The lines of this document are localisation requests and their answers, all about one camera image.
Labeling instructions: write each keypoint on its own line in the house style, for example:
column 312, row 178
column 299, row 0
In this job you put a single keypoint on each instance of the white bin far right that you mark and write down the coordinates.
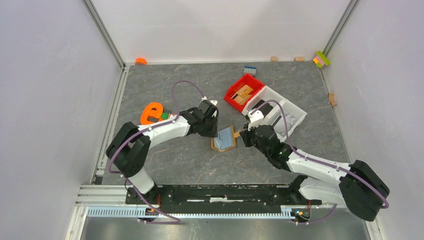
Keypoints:
column 294, row 110

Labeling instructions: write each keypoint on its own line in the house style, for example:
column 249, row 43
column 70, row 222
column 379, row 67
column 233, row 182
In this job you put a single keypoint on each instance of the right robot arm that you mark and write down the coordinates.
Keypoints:
column 353, row 185

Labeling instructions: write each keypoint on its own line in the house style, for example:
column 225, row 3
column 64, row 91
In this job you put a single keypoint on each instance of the colourful block stack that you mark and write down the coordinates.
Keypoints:
column 321, row 60

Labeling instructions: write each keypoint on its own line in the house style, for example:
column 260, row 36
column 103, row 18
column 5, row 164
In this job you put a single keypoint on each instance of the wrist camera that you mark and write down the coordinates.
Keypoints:
column 213, row 102
column 255, row 117

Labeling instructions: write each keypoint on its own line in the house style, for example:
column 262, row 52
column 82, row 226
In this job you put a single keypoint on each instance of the white bin near red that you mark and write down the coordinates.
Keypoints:
column 265, row 94

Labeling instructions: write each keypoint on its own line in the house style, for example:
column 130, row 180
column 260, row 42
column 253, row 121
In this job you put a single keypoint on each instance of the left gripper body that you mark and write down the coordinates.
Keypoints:
column 209, row 128

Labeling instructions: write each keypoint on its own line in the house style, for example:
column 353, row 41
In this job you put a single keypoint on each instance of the cards in white bin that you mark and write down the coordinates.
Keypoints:
column 281, row 126

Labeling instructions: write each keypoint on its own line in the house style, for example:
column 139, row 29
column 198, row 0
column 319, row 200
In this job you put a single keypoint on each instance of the black wallet in bin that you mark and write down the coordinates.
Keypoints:
column 265, row 109

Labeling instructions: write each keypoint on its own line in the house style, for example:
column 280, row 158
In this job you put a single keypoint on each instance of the green lego brick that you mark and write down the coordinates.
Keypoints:
column 165, row 116

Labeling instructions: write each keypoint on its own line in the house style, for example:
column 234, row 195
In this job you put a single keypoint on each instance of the blue lego brick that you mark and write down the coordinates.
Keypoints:
column 250, row 70

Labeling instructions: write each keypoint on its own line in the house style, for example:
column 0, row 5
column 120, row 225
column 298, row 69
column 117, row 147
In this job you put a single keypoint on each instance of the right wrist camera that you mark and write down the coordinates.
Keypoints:
column 255, row 117

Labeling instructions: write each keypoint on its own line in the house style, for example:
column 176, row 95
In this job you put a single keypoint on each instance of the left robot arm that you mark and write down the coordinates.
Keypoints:
column 129, row 148

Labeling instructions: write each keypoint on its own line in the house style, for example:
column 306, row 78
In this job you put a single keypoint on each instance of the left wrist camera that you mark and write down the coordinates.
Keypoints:
column 213, row 102

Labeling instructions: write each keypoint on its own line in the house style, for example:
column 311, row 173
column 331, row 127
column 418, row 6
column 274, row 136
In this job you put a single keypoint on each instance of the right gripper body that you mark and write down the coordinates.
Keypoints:
column 254, row 141

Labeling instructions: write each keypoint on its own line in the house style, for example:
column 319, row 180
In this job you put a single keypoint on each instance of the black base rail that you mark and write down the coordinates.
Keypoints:
column 226, row 198

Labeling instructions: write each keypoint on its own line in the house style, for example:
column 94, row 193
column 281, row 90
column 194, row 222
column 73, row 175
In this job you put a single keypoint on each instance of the wooden block on rail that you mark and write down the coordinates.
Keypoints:
column 332, row 100

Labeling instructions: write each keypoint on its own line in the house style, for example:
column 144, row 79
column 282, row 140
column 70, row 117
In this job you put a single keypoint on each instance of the red plastic bin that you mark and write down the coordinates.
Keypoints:
column 245, row 79

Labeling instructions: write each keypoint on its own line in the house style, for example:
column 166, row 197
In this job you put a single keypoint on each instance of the orange card holder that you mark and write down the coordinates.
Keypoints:
column 225, row 140

